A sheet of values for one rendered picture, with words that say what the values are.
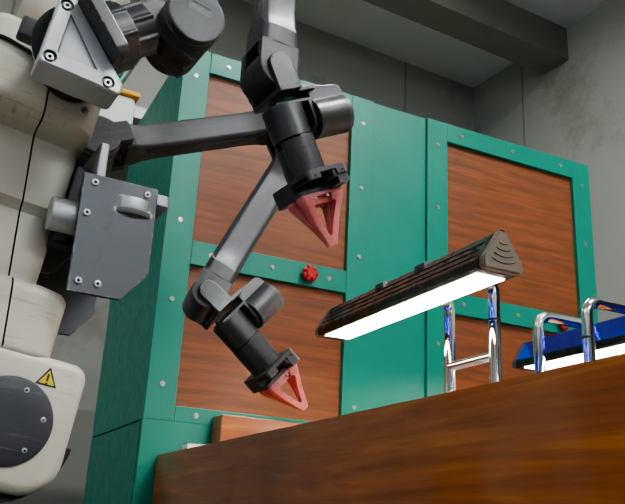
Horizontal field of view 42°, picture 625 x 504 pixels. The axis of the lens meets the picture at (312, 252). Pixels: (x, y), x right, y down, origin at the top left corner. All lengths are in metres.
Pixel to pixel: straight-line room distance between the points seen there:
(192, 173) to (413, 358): 0.75
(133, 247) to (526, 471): 0.57
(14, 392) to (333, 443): 0.40
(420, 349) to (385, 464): 1.26
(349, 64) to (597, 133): 1.55
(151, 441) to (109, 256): 0.85
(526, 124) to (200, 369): 3.69
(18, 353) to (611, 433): 0.67
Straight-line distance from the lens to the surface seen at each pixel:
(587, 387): 0.71
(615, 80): 4.86
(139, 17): 1.07
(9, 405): 1.02
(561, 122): 5.05
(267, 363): 1.36
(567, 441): 0.73
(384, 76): 5.35
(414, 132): 2.41
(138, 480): 1.85
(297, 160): 1.10
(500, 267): 1.36
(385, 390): 2.12
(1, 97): 1.11
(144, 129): 1.50
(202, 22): 1.09
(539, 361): 1.88
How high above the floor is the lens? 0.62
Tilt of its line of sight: 19 degrees up
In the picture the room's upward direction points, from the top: 3 degrees clockwise
